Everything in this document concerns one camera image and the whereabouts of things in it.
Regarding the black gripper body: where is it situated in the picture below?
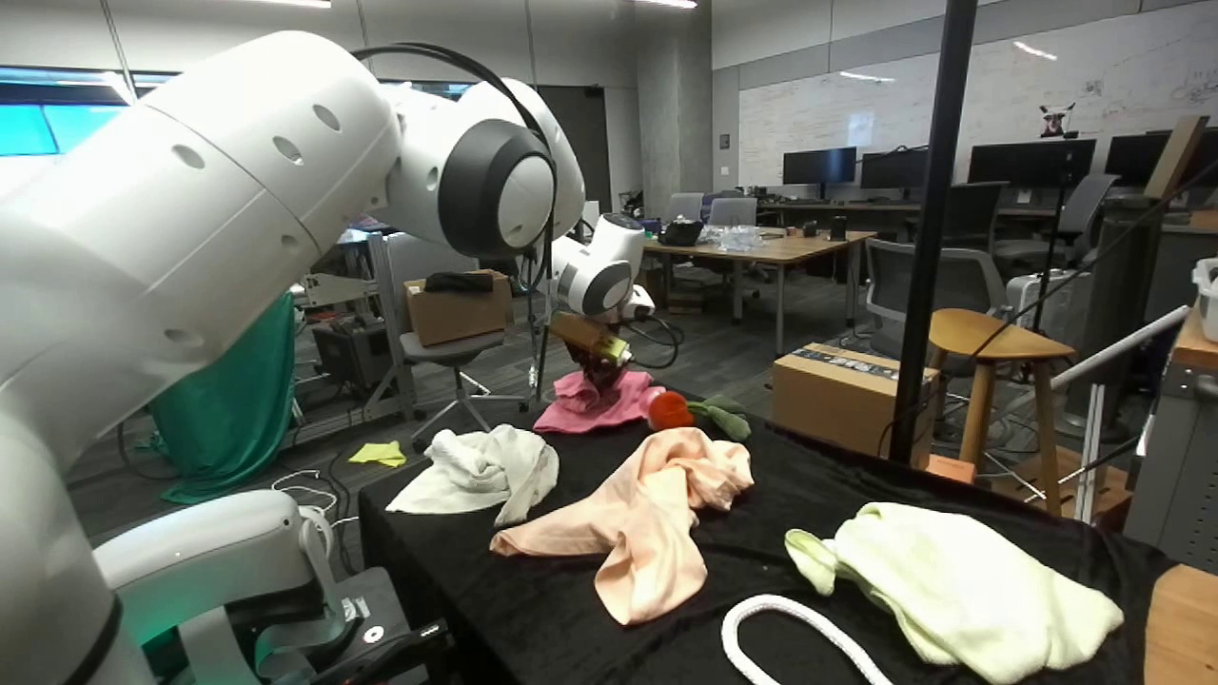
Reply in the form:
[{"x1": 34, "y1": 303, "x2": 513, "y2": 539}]
[{"x1": 548, "y1": 310, "x2": 630, "y2": 392}]

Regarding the pink t-shirt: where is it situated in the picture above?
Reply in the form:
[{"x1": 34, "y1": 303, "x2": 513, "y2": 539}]
[{"x1": 532, "y1": 367, "x2": 660, "y2": 433}]

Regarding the white towel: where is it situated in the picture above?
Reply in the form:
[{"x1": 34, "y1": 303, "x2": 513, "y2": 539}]
[{"x1": 388, "y1": 423, "x2": 559, "y2": 524}]

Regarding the peach t-shirt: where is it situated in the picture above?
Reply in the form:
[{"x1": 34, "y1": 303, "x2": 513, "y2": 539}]
[{"x1": 489, "y1": 427, "x2": 754, "y2": 622}]

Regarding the red plush radish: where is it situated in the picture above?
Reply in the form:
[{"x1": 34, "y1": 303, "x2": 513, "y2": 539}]
[{"x1": 647, "y1": 389, "x2": 749, "y2": 442}]

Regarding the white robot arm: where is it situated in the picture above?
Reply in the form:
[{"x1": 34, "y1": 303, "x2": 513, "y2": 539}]
[{"x1": 0, "y1": 29, "x2": 584, "y2": 685}]

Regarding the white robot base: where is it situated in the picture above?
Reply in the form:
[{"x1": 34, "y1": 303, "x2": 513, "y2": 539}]
[{"x1": 87, "y1": 485, "x2": 454, "y2": 685}]

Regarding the cardboard box on chair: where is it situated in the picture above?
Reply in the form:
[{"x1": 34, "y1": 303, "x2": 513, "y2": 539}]
[{"x1": 402, "y1": 270, "x2": 513, "y2": 346}]

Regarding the wooden desk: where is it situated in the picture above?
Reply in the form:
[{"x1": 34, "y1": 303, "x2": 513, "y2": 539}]
[{"x1": 647, "y1": 223, "x2": 871, "y2": 354}]

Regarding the grey office chair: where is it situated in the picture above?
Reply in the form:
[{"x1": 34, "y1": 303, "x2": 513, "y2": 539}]
[{"x1": 367, "y1": 232, "x2": 508, "y2": 450}]

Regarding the yellow cloth on floor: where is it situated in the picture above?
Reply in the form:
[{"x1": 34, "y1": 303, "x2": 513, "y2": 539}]
[{"x1": 351, "y1": 442, "x2": 408, "y2": 466}]

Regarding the cardboard box on floor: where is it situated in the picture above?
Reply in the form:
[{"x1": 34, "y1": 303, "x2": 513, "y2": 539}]
[{"x1": 772, "y1": 341, "x2": 900, "y2": 461}]

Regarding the black computer monitor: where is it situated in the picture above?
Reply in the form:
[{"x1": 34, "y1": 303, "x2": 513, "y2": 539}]
[
  {"x1": 861, "y1": 147, "x2": 927, "y2": 189},
  {"x1": 781, "y1": 147, "x2": 856, "y2": 187},
  {"x1": 965, "y1": 139, "x2": 1094, "y2": 189}
]

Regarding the black tablecloth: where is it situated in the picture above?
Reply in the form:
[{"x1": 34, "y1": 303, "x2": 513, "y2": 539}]
[{"x1": 357, "y1": 423, "x2": 1169, "y2": 685}]

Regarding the green cloth on stand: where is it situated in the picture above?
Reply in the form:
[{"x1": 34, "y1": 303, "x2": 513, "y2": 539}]
[{"x1": 150, "y1": 296, "x2": 293, "y2": 503}]

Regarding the wooden stool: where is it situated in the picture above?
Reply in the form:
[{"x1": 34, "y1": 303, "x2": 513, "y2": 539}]
[{"x1": 927, "y1": 307, "x2": 1073, "y2": 512}]

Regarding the black vertical pole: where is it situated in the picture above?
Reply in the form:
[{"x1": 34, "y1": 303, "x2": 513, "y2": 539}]
[{"x1": 891, "y1": 0, "x2": 978, "y2": 464}]

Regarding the light green t-shirt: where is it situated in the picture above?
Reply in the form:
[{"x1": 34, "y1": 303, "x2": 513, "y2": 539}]
[{"x1": 782, "y1": 503, "x2": 1121, "y2": 685}]

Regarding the white rope loop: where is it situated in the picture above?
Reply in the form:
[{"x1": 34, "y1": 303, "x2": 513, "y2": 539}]
[{"x1": 716, "y1": 588, "x2": 899, "y2": 685}]

